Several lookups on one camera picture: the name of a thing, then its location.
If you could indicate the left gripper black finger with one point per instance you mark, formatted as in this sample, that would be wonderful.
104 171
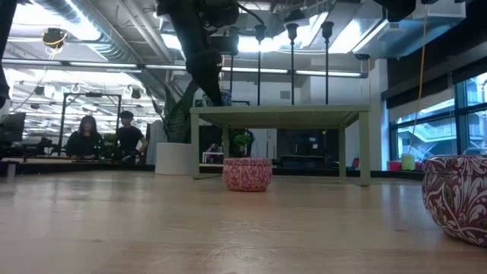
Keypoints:
205 68

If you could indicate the blue patterned candle tin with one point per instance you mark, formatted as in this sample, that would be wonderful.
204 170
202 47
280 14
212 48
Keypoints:
227 99

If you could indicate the pink patterned candle tin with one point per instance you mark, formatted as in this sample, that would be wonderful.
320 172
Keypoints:
247 175

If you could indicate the maroon patterned candle tin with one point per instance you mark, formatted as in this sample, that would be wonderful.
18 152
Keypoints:
456 198

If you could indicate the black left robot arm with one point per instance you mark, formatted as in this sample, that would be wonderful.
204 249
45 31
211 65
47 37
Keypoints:
5 38

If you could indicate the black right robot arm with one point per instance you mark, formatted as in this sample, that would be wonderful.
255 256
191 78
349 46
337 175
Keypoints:
395 9

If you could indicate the green snake plant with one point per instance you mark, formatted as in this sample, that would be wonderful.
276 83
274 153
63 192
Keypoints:
177 122

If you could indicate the small potted green plant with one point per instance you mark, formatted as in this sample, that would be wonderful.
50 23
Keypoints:
110 139
242 140

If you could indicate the pale green metal shelf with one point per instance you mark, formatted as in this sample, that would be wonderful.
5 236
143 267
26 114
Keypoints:
281 114

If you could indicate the white round plant pot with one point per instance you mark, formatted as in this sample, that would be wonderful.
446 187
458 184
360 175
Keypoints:
174 160

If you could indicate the person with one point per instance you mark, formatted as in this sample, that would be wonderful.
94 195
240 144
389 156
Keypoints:
129 139
83 141

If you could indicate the long ceiling light strip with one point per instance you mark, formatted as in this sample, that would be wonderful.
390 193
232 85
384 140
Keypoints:
323 72

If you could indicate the black computer monitor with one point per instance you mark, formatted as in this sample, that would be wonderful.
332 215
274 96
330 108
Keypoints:
11 127

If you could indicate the red plastic container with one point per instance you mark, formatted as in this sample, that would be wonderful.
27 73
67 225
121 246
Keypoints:
394 166

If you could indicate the yellow-green plastic container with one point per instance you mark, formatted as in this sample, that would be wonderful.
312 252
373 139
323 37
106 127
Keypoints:
408 163

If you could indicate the black metal frame rig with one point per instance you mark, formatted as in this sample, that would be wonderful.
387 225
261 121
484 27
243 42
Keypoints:
91 94

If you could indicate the dark ceiling dome camera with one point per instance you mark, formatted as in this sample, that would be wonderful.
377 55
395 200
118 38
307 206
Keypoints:
362 56

